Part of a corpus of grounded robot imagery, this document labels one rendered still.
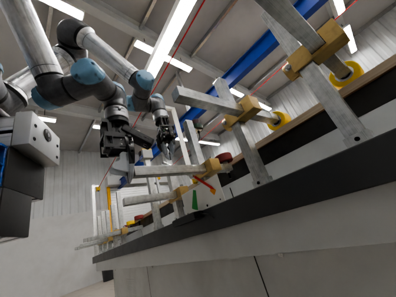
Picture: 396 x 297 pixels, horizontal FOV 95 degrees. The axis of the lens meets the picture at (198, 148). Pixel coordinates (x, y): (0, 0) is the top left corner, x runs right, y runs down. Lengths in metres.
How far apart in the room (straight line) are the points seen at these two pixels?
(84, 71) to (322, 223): 0.71
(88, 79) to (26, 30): 0.21
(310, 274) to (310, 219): 0.33
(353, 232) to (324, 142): 0.31
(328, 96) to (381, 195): 0.22
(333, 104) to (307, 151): 0.27
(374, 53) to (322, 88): 7.93
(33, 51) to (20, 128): 0.25
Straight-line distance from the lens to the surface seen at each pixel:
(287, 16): 0.43
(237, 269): 1.04
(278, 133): 0.78
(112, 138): 0.58
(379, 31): 8.75
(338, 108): 0.50
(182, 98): 0.46
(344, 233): 0.53
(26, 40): 0.75
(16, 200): 0.54
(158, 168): 0.61
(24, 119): 0.58
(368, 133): 0.48
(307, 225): 0.55
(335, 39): 0.55
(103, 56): 0.94
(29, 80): 0.97
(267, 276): 0.94
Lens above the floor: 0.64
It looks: 23 degrees up
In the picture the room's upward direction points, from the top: 17 degrees counter-clockwise
